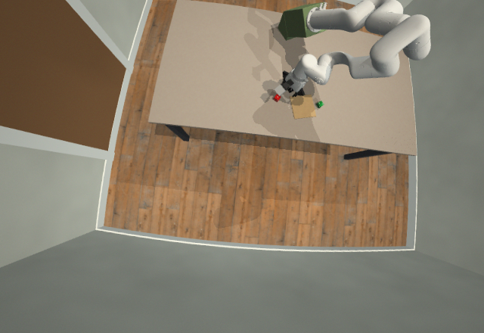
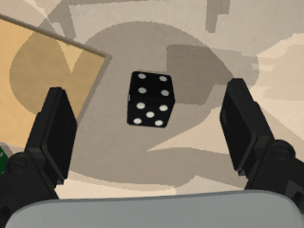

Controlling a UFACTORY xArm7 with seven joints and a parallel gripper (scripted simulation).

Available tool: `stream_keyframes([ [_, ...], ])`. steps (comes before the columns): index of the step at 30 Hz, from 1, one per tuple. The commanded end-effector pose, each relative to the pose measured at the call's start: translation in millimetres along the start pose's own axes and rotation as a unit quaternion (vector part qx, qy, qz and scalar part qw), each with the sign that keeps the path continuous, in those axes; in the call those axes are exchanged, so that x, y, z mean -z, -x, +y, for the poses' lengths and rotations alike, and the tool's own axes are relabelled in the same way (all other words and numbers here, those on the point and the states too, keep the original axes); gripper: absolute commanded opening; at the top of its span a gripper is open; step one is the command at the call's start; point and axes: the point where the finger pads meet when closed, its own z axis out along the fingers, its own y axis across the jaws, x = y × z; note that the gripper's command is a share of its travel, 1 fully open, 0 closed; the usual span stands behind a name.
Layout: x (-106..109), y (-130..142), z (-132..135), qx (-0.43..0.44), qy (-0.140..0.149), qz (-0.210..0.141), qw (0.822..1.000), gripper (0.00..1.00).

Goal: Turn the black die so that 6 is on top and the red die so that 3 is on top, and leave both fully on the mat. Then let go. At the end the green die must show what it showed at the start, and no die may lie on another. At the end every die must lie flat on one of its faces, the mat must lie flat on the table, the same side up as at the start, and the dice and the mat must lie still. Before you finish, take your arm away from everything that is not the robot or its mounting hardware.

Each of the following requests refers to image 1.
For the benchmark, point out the tan flat mat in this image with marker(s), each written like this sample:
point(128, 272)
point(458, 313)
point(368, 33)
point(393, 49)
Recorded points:
point(302, 106)

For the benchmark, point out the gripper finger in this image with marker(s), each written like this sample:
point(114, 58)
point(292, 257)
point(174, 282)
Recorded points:
point(284, 76)
point(298, 93)

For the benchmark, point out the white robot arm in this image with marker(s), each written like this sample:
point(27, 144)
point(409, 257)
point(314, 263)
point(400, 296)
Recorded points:
point(384, 17)

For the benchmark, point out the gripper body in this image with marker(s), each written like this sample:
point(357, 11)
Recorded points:
point(297, 85)

